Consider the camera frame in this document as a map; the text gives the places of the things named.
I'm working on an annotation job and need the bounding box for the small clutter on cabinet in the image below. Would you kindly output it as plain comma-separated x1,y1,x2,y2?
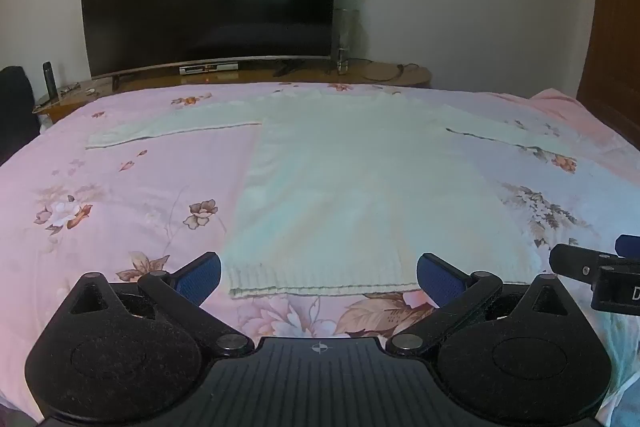
59,81,98,96

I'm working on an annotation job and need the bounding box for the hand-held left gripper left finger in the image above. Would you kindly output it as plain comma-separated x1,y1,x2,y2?
52,251,254,358

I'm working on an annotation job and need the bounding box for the white knitted sweater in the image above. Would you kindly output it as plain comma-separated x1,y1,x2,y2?
86,89,578,299

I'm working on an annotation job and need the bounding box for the wooden television cabinet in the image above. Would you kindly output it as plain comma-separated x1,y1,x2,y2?
32,57,432,128

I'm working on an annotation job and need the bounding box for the black chair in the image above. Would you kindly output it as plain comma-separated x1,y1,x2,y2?
0,66,40,166

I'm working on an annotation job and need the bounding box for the brown wooden door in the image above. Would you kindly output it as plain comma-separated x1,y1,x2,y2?
575,0,640,144

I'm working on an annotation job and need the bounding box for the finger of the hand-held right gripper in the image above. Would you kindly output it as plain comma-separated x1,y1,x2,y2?
548,243,621,282
616,234,640,259

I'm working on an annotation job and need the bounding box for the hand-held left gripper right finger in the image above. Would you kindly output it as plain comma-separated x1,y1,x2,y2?
386,252,591,356

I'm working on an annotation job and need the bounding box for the black cable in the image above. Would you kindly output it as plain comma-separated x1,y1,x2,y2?
350,59,422,84

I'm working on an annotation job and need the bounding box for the silver set-top box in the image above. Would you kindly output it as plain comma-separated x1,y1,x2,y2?
179,63,239,76

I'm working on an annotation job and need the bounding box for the tall clear glass vase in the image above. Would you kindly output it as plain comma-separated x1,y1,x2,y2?
332,8,360,75

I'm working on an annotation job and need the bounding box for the pink floral bedsheet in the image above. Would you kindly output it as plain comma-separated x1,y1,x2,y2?
0,82,640,427

